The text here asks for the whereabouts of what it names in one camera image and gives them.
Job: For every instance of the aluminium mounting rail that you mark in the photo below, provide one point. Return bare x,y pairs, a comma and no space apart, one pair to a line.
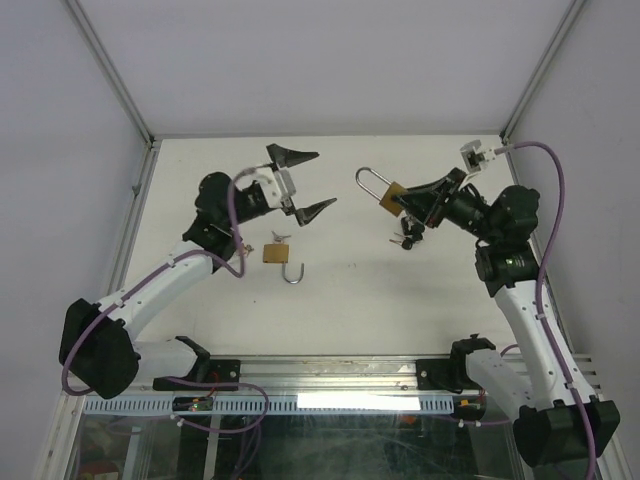
330,372

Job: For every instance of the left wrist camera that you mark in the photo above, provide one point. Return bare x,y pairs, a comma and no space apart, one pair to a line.
276,185

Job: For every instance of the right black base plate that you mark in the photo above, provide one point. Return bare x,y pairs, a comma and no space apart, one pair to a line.
443,374

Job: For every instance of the silver key set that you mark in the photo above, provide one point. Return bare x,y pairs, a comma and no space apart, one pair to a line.
280,239

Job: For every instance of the white slotted cable duct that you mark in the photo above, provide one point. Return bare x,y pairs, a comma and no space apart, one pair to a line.
281,405

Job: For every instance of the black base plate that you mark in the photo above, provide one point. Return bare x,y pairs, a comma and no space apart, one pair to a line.
443,374
214,374

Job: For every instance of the medium brass padlock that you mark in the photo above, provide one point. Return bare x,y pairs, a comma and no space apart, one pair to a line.
278,253

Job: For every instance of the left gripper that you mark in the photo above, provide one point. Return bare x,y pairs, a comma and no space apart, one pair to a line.
305,215

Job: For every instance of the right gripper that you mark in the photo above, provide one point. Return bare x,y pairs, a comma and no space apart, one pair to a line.
423,202

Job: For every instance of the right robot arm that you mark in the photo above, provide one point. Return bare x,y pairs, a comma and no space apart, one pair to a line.
555,414

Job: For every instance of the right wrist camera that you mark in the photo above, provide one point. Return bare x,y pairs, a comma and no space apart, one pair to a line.
477,158

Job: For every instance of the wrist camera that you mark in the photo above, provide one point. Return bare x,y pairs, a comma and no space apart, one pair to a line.
477,158
276,185

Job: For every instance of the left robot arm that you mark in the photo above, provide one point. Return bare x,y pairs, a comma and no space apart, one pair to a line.
100,350

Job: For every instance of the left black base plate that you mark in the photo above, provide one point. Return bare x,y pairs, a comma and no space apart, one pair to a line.
214,374

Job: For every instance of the black headed key set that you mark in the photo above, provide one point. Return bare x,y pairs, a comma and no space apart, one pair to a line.
406,242

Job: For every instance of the black padlock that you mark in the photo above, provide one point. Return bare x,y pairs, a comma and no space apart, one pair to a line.
412,229

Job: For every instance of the tall brass padlock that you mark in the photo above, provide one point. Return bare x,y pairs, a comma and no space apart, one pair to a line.
385,200

